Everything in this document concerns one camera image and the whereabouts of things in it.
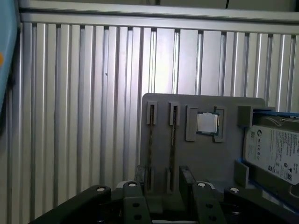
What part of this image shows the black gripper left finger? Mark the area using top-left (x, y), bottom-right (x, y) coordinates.
top-left (28, 165), bottom-right (153, 224)

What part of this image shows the grey parts rack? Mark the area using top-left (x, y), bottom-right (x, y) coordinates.
top-left (137, 92), bottom-right (277, 215)

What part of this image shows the RAM stick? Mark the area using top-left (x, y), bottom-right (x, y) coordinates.
top-left (149, 104), bottom-right (157, 190)
top-left (170, 104), bottom-right (178, 190)

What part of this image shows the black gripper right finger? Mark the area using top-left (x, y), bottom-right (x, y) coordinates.
top-left (179, 165), bottom-right (299, 224)

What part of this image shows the hard disk with blue carrier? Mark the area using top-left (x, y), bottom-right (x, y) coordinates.
top-left (235, 107), bottom-right (299, 207)

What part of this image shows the silver CPU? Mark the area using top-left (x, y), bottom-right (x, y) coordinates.
top-left (195, 112), bottom-right (221, 136)

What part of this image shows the pale blue teach pendant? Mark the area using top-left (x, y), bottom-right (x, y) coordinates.
top-left (0, 0), bottom-right (22, 134)

